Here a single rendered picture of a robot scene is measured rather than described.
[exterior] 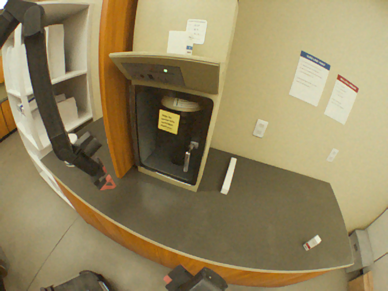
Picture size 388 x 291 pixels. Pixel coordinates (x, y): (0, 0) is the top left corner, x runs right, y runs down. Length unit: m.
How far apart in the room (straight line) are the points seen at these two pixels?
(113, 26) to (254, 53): 0.68
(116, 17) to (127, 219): 0.75
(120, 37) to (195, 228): 0.78
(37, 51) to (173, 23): 0.38
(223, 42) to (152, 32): 0.22
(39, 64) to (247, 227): 0.89
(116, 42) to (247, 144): 0.91
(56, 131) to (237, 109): 0.87
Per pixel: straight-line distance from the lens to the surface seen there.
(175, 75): 0.42
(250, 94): 0.90
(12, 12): 0.47
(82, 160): 0.54
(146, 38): 0.54
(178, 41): 0.39
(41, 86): 0.44
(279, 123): 0.98
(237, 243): 0.66
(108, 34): 0.56
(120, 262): 1.60
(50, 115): 0.46
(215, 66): 0.34
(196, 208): 0.68
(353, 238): 2.75
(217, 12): 0.47
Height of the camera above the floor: 1.52
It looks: 35 degrees down
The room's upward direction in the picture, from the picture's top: 10 degrees clockwise
